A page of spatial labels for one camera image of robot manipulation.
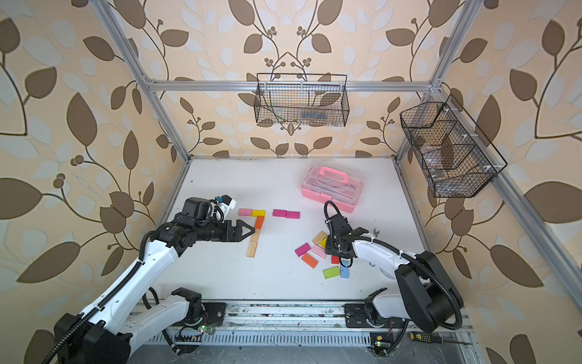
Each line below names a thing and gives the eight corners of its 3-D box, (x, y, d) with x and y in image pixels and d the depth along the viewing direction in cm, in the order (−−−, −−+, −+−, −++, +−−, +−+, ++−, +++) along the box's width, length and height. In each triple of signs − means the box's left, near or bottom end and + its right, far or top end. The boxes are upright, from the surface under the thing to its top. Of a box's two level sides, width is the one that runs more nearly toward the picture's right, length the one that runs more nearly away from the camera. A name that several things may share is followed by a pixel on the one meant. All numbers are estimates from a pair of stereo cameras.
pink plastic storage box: (301, 199, 106) (302, 179, 94) (313, 177, 115) (314, 156, 103) (352, 217, 100) (358, 197, 88) (360, 191, 109) (367, 171, 97)
